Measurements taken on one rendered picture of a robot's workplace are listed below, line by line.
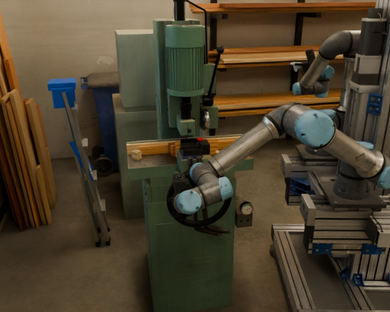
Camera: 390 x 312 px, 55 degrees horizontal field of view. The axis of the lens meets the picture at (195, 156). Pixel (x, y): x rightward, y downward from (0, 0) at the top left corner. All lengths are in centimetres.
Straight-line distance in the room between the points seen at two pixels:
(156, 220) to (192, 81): 69
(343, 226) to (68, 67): 317
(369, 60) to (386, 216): 68
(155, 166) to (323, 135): 79
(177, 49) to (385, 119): 97
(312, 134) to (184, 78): 69
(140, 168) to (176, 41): 59
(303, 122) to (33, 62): 329
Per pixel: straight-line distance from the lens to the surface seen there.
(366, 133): 192
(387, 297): 226
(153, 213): 186
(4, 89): 321
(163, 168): 175
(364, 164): 152
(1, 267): 287
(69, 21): 410
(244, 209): 187
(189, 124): 181
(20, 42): 418
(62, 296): 249
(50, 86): 243
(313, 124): 129
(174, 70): 174
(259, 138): 138
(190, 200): 121
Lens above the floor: 160
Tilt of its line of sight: 22 degrees down
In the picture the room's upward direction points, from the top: straight up
